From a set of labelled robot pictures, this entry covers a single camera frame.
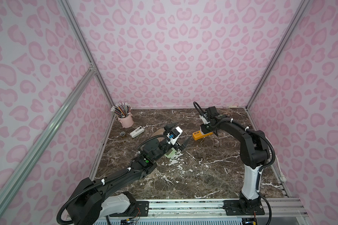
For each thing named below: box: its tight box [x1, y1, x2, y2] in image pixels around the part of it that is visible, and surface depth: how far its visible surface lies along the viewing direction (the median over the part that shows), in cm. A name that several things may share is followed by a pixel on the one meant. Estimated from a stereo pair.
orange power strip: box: [192, 130, 214, 141], surface depth 102 cm
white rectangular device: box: [129, 126, 145, 139], surface depth 105 cm
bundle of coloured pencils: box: [110, 102, 133, 118], surface depth 105 cm
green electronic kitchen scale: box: [163, 147, 177, 158], surface depth 94 cm
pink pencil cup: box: [116, 112, 134, 128], surface depth 104 cm
